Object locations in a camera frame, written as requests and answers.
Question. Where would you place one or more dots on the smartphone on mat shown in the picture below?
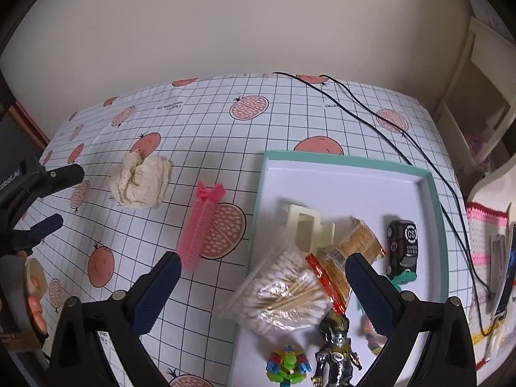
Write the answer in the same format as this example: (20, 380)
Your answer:
(507, 273)

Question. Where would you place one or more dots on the cotton swab bag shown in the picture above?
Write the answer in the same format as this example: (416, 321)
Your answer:
(280, 295)

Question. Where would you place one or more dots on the person's left hand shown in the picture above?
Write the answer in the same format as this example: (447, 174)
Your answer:
(24, 285)

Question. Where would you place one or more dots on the white lattice chair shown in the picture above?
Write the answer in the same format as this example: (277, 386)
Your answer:
(497, 190)

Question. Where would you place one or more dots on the pink hair roller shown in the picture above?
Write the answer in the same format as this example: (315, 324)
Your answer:
(197, 225)

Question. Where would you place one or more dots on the black action figure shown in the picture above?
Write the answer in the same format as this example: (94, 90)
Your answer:
(336, 359)

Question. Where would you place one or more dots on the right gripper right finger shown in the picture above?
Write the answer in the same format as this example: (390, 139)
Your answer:
(432, 339)

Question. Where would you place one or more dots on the black toy car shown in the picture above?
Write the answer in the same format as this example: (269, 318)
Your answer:
(402, 241)

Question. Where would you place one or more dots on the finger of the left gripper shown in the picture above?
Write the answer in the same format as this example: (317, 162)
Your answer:
(38, 232)
(53, 181)

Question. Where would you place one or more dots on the teal rimmed white tray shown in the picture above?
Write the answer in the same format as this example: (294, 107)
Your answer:
(341, 187)

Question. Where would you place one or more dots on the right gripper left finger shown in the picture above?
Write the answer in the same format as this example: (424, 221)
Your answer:
(77, 357)

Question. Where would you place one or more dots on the cream hair claw clip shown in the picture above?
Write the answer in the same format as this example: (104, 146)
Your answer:
(305, 228)

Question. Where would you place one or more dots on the cream knitted cloth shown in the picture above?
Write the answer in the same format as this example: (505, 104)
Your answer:
(140, 183)

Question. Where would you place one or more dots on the pomegranate grid tablecloth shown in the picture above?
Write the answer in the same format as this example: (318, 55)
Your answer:
(144, 152)

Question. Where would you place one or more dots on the crocheted striped mat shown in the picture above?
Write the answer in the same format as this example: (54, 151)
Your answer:
(489, 238)

